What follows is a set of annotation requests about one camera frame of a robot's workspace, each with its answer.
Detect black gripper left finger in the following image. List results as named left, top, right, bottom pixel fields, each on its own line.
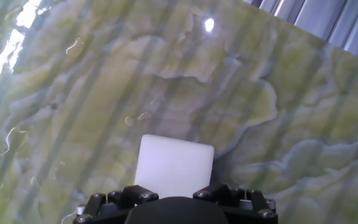
left=73, top=185, right=160, bottom=224

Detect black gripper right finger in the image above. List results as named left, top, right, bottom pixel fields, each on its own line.
left=193, top=183, right=278, bottom=224

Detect white sponge block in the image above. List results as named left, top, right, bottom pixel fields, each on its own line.
left=134, top=134, right=216, bottom=200

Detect green marble pattern mat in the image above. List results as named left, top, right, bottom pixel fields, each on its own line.
left=0, top=0, right=358, bottom=224

